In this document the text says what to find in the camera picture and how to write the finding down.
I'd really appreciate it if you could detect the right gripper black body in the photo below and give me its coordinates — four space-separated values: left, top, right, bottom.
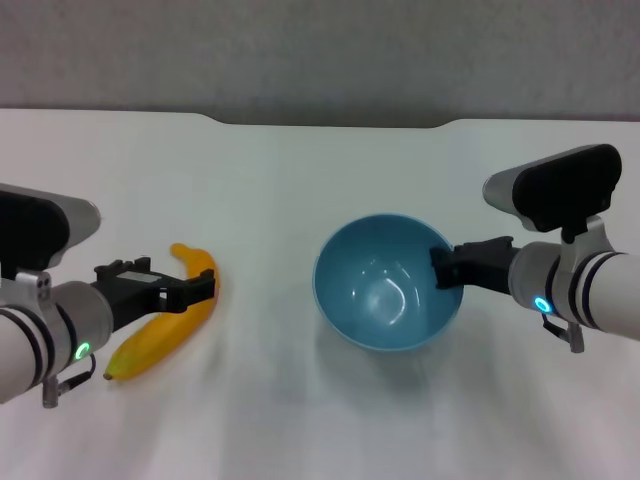
449 235 517 294

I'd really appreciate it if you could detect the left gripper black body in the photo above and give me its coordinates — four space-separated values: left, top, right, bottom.
92 256 182 335

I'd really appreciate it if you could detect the yellow banana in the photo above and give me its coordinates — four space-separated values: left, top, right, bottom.
102 242 220 384

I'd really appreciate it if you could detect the blue bowl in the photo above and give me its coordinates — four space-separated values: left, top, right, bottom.
312 213 465 353

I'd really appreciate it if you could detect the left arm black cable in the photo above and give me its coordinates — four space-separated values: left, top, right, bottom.
41 351 97 409

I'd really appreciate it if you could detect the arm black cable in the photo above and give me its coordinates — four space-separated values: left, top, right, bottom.
541 311 586 354
41 351 97 409

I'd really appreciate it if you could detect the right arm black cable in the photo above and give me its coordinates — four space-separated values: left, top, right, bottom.
541 311 586 354

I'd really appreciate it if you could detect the right wrist camera black silver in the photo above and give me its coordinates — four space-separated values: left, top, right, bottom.
481 143 624 235

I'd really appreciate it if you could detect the wrist camera black silver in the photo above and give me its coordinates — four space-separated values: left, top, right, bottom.
0 183 102 274
481 143 624 235

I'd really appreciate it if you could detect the left wrist camera black silver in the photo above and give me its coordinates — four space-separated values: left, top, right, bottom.
0 183 102 274

